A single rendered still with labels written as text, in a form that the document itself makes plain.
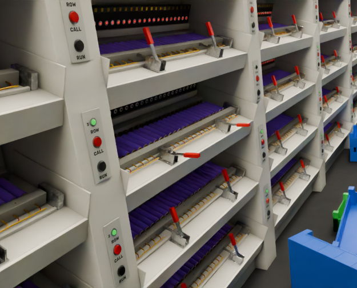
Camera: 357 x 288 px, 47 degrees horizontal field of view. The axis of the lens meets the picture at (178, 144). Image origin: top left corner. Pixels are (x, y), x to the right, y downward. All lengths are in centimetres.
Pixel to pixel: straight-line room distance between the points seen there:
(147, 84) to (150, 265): 38
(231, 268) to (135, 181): 53
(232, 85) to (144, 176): 53
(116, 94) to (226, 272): 67
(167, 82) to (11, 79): 33
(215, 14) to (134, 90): 55
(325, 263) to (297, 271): 12
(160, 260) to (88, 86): 43
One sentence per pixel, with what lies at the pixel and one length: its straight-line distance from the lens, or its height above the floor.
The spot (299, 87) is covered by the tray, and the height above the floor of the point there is 52.
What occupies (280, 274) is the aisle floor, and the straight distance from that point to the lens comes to 143.
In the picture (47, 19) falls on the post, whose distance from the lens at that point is 65.
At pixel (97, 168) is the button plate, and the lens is 70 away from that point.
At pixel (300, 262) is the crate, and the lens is 122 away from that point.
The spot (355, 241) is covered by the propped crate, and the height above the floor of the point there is 4.
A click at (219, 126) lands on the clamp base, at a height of 54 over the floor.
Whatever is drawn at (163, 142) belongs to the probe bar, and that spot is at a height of 56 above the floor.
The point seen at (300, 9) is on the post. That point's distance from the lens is 190.
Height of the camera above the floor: 78
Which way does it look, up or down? 14 degrees down
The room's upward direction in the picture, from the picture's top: 8 degrees counter-clockwise
